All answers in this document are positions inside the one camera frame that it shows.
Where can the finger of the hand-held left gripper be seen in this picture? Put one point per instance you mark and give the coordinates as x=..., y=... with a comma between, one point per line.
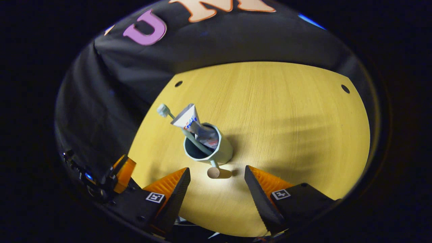
x=126, y=173

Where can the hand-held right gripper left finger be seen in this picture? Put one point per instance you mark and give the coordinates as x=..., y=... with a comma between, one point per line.
x=175, y=199

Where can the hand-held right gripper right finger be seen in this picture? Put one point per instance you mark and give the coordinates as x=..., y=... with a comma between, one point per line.
x=258, y=199

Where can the pale green toothbrush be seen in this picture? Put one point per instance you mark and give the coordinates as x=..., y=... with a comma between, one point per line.
x=163, y=110

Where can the white toothpaste tube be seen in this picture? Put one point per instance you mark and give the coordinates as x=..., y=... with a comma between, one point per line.
x=187, y=119

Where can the black backdrop cloth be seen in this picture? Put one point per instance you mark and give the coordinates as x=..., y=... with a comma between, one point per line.
x=111, y=101

